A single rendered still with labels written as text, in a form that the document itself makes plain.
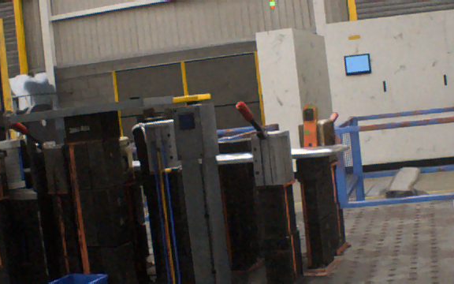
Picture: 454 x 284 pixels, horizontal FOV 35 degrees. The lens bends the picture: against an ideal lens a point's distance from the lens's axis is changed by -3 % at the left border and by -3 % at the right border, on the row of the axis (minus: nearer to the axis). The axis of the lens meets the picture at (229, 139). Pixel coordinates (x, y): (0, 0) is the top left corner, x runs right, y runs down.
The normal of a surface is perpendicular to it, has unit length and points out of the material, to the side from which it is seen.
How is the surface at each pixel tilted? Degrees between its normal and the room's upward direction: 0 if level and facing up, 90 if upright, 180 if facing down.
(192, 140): 90
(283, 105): 90
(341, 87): 90
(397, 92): 90
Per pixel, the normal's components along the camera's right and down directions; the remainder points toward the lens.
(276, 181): -0.41, 0.09
